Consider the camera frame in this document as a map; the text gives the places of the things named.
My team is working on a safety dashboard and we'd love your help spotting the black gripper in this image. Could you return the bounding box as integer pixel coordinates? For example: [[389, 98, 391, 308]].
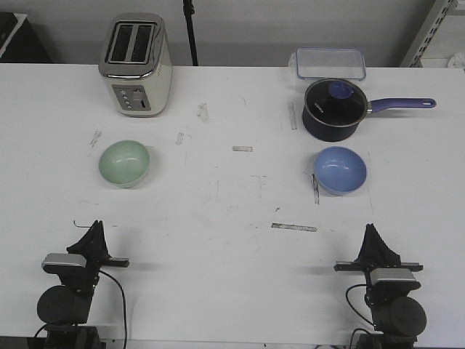
[[333, 223, 423, 279], [59, 220, 129, 291]]

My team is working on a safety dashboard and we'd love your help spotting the blue bowl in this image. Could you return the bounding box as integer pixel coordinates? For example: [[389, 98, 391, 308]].
[[313, 146, 368, 195]]

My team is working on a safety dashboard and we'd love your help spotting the green bowl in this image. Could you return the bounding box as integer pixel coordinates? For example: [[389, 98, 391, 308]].
[[98, 140, 150, 188]]

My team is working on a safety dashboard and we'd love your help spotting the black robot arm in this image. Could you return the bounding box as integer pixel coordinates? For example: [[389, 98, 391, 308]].
[[36, 220, 129, 348], [334, 223, 427, 348]]

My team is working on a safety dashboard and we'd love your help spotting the glass pot lid blue knob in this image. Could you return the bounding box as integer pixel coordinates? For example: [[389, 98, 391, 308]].
[[305, 79, 368, 127]]

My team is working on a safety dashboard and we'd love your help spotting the clear plastic food container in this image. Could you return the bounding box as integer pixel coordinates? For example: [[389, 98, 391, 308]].
[[288, 47, 366, 81]]

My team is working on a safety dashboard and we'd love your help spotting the cream and chrome toaster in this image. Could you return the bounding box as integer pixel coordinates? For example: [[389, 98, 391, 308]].
[[98, 12, 173, 118]]

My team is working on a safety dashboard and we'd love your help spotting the grey metal shelf upright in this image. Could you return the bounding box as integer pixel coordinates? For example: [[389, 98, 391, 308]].
[[400, 1, 464, 68]]

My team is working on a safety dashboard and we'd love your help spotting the white crumpled cloth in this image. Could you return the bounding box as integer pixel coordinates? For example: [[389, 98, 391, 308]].
[[447, 52, 465, 69]]

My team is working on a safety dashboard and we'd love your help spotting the black tripod pole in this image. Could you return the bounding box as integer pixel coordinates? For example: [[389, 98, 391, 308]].
[[182, 0, 198, 66]]

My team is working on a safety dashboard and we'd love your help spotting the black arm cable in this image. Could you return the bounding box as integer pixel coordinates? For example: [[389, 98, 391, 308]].
[[344, 284, 375, 328], [97, 269, 128, 346]]

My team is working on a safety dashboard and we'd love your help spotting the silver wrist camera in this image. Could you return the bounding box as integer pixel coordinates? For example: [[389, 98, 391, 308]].
[[370, 268, 417, 286], [41, 253, 86, 272]]

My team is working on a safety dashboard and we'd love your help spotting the blue saucepan with handle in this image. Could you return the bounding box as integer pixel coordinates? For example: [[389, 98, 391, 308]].
[[302, 78, 437, 142]]

